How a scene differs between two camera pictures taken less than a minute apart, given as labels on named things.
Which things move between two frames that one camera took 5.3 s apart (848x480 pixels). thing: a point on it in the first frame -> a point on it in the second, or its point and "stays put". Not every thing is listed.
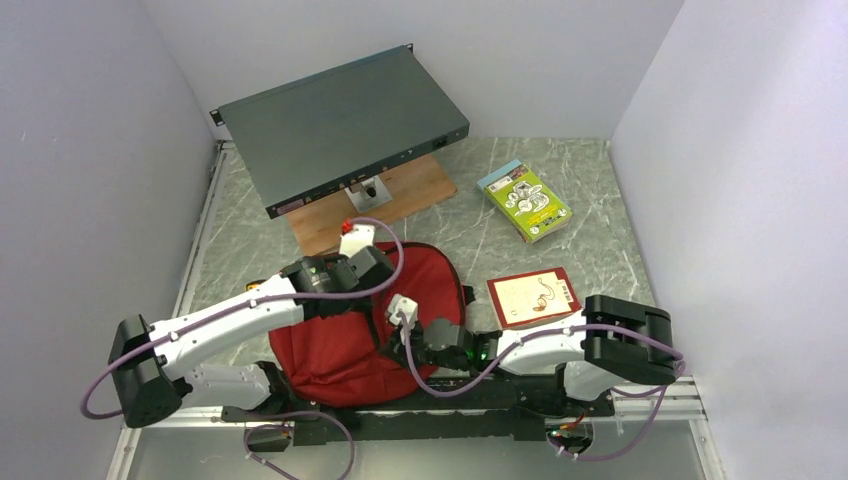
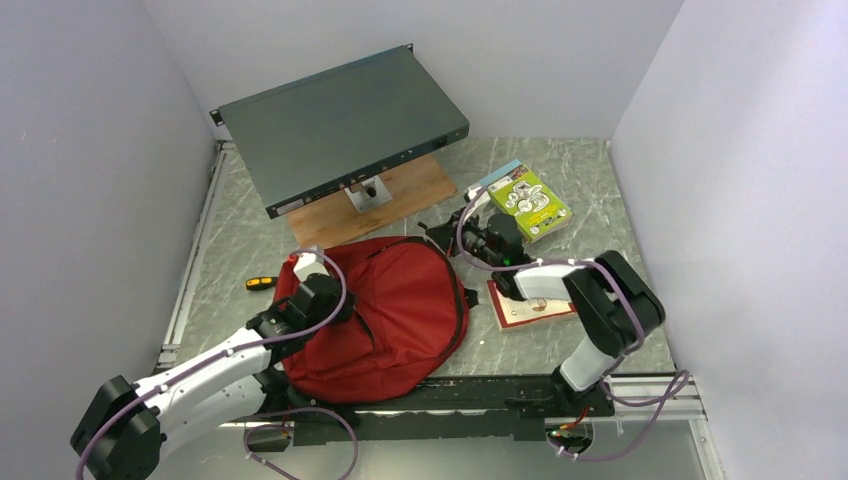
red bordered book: (532, 297) stays put
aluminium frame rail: (189, 282) stays put
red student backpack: (338, 359) stays put
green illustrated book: (531, 207) stays put
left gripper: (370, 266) -> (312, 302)
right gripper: (396, 347) -> (446, 234)
